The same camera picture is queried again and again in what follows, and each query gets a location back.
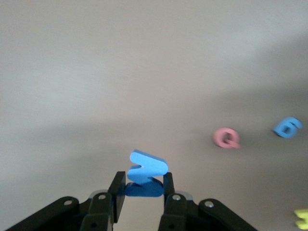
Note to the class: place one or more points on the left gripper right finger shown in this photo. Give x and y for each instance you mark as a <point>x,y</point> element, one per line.
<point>169,187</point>

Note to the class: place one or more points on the pink foam letter Q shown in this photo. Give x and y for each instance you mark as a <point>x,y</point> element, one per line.
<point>217,137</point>

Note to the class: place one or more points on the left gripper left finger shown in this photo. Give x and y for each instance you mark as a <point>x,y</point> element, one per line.
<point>119,192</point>

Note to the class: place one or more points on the blue foam letter g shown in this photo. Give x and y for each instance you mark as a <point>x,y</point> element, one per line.
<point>276,129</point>

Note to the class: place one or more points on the brown table cover mat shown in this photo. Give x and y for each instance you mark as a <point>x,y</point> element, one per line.
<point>120,60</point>

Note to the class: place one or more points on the yellow foam letter H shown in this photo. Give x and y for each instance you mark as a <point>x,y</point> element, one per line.
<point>302,222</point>

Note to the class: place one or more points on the blue foam letter N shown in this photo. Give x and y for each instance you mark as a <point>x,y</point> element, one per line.
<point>146,168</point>

